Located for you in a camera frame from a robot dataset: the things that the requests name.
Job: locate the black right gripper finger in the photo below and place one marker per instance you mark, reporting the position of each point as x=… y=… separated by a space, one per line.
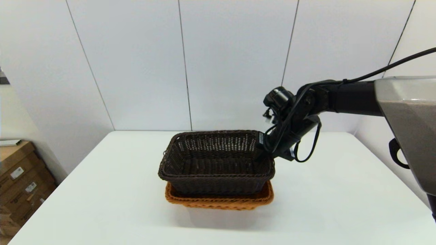
x=265 y=156

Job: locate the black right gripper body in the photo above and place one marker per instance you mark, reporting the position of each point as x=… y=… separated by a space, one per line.
x=281 y=141

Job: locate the dark brown wicker basket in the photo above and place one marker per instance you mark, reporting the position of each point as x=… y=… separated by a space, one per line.
x=214 y=166

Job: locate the orange wicker basket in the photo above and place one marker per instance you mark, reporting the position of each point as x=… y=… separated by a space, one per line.
x=218 y=202

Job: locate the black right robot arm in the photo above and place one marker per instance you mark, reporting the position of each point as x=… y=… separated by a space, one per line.
x=354 y=98

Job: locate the cardboard box with white label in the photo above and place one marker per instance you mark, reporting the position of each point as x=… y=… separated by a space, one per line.
x=30 y=168
x=41 y=190

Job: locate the brown cardboard box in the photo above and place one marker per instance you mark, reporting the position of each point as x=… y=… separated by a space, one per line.
x=6 y=224
x=13 y=153

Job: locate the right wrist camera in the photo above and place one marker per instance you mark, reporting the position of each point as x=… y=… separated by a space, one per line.
x=289 y=153

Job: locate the dark wall fixture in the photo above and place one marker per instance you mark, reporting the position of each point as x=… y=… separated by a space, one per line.
x=2 y=80

